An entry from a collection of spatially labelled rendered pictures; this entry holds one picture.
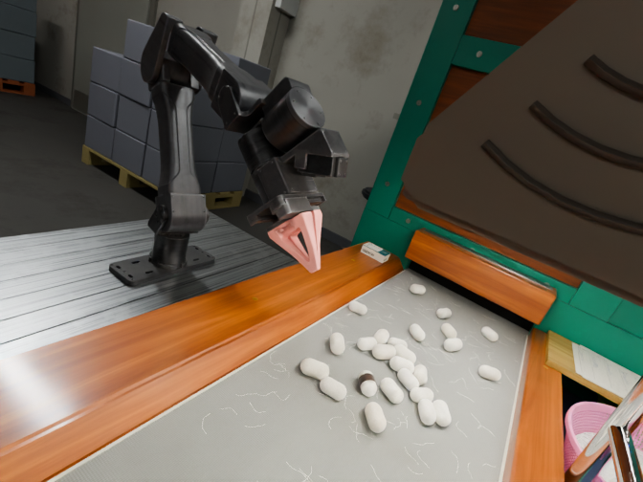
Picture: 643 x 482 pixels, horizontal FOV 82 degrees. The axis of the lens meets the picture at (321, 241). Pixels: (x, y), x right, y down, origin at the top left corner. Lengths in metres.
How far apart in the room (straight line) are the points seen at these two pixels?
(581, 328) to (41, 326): 0.93
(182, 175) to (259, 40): 2.69
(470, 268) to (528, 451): 0.40
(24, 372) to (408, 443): 0.39
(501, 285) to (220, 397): 0.60
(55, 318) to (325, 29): 2.97
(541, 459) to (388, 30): 2.85
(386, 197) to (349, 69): 2.27
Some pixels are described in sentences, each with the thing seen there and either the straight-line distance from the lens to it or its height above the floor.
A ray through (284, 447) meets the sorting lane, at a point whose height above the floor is 0.74.
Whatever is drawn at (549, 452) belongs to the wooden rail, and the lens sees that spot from 0.57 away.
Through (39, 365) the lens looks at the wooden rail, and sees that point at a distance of 0.43.
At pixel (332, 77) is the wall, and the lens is 3.19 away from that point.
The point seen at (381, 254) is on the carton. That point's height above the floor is 0.78.
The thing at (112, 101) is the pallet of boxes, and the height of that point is 0.57.
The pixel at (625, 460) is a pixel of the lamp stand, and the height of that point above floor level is 0.85.
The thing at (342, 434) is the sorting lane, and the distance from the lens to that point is 0.45.
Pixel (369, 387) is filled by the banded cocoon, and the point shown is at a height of 0.76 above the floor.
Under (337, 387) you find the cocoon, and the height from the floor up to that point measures 0.76.
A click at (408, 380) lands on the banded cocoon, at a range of 0.54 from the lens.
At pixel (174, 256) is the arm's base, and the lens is 0.75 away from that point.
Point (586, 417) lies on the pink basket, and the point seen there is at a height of 0.75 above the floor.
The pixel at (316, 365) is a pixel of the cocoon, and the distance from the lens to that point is 0.48.
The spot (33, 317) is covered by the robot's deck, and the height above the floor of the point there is 0.67.
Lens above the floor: 1.06
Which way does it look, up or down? 20 degrees down
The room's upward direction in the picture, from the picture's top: 19 degrees clockwise
